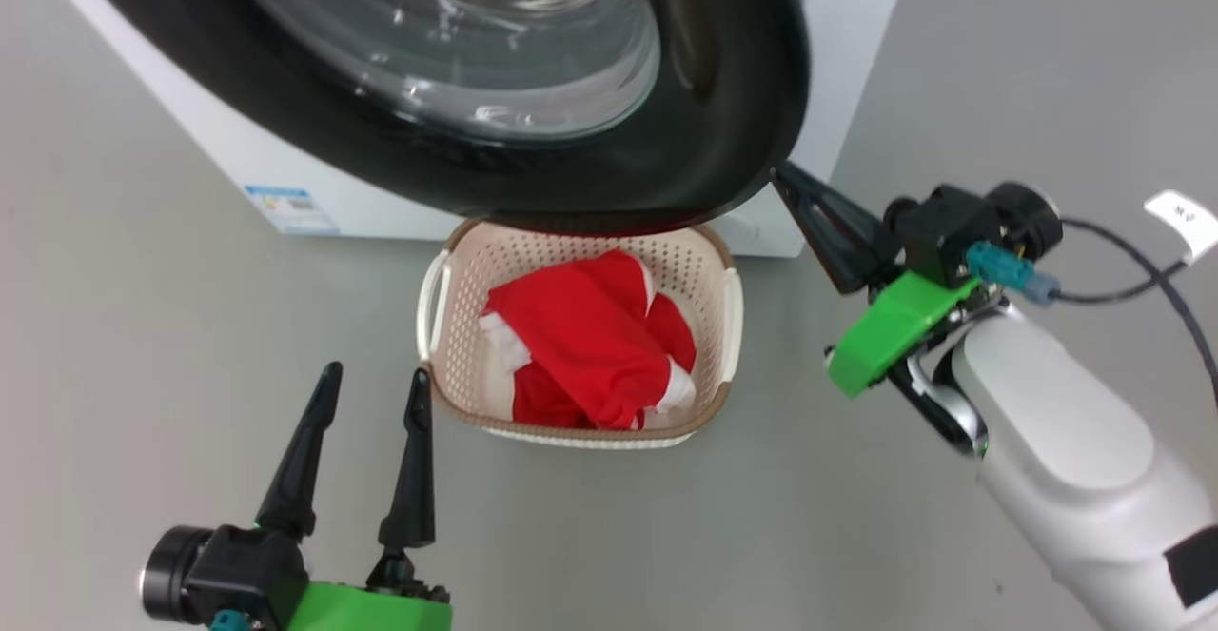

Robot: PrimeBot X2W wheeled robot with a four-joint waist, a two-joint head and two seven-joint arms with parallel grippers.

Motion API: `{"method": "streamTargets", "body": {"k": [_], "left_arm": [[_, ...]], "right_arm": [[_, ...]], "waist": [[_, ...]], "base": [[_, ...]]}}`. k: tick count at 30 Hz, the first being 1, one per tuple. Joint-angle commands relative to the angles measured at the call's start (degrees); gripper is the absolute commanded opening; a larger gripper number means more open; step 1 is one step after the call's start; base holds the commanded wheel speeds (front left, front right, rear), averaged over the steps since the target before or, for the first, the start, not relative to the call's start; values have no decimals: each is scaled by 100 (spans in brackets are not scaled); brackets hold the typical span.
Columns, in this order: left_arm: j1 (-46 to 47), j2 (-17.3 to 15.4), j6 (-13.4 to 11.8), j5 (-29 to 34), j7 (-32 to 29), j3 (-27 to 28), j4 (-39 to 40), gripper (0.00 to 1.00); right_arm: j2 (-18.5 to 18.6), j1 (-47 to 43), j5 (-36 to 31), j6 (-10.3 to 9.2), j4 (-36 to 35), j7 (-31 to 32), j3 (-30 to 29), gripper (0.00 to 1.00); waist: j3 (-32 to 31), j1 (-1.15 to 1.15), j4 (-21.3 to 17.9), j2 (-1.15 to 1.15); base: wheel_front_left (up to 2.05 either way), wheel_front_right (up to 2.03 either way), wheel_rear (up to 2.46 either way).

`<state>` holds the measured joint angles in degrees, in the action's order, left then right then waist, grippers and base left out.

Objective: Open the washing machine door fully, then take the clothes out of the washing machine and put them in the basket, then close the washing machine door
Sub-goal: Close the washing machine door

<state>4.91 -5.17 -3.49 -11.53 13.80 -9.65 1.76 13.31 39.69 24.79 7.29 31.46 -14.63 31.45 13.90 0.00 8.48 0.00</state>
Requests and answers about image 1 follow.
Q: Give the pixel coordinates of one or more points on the blue energy label sticker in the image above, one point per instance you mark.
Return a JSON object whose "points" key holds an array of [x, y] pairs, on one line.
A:
{"points": [[290, 210]]}

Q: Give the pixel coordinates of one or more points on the red and white garment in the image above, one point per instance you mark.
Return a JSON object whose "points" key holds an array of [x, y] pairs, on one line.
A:
{"points": [[580, 336]]}

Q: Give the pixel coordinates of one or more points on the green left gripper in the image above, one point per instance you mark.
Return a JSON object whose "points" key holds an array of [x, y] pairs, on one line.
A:
{"points": [[371, 607]]}

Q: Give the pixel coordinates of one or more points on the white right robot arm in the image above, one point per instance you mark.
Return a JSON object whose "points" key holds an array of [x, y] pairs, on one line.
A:
{"points": [[1066, 441]]}

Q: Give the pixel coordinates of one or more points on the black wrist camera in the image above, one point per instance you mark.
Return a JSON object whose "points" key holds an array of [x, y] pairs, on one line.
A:
{"points": [[238, 574], [952, 222]]}

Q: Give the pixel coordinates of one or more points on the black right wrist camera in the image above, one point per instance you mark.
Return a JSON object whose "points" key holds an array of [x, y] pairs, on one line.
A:
{"points": [[952, 222]]}

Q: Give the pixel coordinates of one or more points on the black round glass washer door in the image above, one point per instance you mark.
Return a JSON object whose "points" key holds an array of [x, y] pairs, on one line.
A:
{"points": [[666, 136]]}

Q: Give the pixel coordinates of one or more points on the round white filter cover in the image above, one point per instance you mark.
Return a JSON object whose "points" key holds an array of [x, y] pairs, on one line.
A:
{"points": [[742, 226]]}

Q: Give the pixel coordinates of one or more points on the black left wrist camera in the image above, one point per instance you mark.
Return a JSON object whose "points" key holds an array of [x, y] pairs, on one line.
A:
{"points": [[238, 574]]}

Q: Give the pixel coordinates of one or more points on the cream perforated basket brown rim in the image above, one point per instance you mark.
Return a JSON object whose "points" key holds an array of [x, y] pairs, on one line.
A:
{"points": [[452, 355]]}

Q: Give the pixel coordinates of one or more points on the white front-load washing machine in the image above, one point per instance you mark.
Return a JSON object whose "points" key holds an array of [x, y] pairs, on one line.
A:
{"points": [[837, 88]]}

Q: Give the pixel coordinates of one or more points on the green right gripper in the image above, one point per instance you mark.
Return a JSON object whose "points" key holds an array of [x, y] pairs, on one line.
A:
{"points": [[894, 326]]}

